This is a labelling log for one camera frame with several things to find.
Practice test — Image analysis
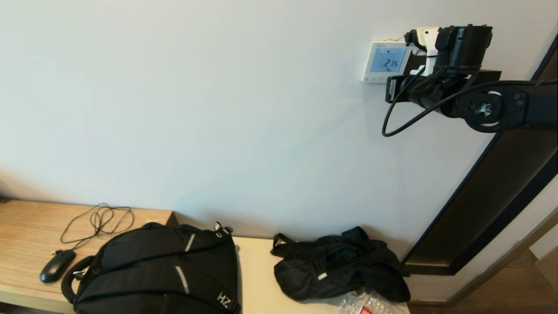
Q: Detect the black backpack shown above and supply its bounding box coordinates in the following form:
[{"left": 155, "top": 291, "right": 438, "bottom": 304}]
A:
[{"left": 61, "top": 222, "right": 241, "bottom": 314}]

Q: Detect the clear plastic bottle red label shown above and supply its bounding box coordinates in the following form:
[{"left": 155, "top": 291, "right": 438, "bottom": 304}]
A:
[{"left": 338, "top": 290, "right": 406, "bottom": 314}]

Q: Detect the black computer mouse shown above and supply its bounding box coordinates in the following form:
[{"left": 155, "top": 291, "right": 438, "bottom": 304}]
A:
[{"left": 39, "top": 250, "right": 77, "bottom": 284}]

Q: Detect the dark door frame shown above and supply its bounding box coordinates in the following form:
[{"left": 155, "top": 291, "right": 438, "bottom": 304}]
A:
[{"left": 401, "top": 33, "right": 558, "bottom": 276}]

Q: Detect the white wall thermostat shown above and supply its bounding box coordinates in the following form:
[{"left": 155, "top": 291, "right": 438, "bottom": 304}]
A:
[{"left": 361, "top": 41, "right": 413, "bottom": 84}]

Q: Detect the black crumpled fabric bag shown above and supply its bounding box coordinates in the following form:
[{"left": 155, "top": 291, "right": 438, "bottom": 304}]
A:
[{"left": 270, "top": 226, "right": 411, "bottom": 303}]

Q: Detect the cream bench cabinet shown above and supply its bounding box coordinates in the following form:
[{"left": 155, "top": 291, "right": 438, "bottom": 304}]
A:
[{"left": 231, "top": 238, "right": 410, "bottom": 314}]

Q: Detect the black mouse cable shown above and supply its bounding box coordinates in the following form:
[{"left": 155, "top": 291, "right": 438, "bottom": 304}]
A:
[{"left": 51, "top": 204, "right": 135, "bottom": 256}]

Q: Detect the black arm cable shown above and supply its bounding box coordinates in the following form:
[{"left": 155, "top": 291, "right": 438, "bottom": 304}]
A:
[{"left": 382, "top": 65, "right": 558, "bottom": 137}]

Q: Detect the wooden desk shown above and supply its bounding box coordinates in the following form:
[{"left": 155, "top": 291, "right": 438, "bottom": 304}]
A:
[{"left": 0, "top": 200, "right": 178, "bottom": 314}]

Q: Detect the dark wall switch plate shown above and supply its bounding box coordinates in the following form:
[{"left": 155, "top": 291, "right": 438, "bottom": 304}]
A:
[{"left": 401, "top": 41, "right": 436, "bottom": 78}]

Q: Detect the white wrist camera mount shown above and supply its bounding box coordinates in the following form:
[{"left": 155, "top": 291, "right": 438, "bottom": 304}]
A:
[{"left": 405, "top": 27, "right": 440, "bottom": 77}]

